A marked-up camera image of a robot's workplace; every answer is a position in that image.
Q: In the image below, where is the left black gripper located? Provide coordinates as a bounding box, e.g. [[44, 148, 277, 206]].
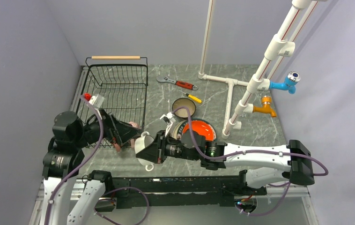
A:
[[74, 108, 141, 147]]

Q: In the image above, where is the salmon pink mug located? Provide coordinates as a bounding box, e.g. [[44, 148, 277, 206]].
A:
[[112, 141, 121, 152]]

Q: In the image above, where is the orange bowl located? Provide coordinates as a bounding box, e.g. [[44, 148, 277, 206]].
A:
[[182, 120, 216, 141]]

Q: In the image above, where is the light pink mug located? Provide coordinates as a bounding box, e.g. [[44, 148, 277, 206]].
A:
[[128, 121, 142, 149]]

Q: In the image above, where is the dark brown bowl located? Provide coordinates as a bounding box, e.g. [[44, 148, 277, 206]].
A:
[[171, 98, 196, 119]]

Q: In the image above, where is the blue faucet tap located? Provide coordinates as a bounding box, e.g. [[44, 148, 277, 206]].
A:
[[269, 71, 301, 94]]

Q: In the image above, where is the white pvc pipe frame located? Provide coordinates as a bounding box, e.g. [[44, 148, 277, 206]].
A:
[[198, 0, 319, 139]]

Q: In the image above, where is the orange faucet tap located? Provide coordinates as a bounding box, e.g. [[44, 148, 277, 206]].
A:
[[252, 96, 277, 118]]

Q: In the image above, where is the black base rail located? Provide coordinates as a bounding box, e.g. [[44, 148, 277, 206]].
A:
[[97, 175, 267, 211]]

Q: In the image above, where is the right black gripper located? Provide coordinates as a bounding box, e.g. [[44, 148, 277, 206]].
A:
[[136, 129, 199, 164]]

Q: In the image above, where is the white enamel cup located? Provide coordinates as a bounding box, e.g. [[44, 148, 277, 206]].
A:
[[134, 131, 154, 172]]

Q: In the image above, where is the beige pink plate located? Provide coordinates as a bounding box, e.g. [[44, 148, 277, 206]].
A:
[[169, 118, 218, 142]]

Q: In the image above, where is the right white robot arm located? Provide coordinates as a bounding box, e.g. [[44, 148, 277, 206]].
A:
[[134, 130, 315, 195]]

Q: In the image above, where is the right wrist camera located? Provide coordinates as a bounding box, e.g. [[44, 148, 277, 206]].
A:
[[160, 112, 176, 128]]

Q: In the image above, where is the yellow handled screwdriver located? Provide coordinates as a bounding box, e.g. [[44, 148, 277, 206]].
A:
[[181, 91, 202, 104]]

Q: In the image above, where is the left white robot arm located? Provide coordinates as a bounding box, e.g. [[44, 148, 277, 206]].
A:
[[40, 109, 142, 225]]

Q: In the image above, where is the red handled adjustable wrench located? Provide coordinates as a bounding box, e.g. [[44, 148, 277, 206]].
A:
[[156, 76, 198, 90]]

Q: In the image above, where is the black wire dish rack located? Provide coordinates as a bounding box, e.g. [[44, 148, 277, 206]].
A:
[[71, 57, 148, 148]]

